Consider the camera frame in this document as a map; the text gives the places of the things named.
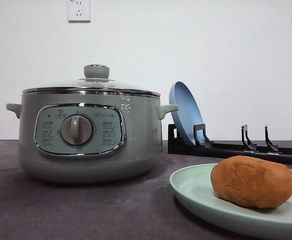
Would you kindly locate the dark grey table mat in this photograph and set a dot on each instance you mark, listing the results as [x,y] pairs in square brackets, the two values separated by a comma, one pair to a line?
[144,209]

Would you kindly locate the blue plate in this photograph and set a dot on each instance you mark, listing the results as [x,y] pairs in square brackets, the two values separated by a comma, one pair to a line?
[188,113]

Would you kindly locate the black plate rack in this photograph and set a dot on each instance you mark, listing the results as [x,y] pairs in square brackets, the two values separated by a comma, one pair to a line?
[176,144]

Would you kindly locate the white wall socket left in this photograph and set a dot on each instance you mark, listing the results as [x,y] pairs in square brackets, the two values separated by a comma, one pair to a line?
[79,11]

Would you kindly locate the green plate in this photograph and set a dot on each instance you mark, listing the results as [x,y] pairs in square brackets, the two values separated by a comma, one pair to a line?
[192,184]

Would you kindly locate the brown potato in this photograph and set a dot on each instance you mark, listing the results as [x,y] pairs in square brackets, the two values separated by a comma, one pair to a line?
[252,181]

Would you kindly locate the green electric steamer pot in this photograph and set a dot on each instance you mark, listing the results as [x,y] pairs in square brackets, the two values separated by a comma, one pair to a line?
[89,137]

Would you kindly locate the glass steamer lid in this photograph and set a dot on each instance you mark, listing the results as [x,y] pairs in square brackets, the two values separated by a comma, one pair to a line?
[96,81]

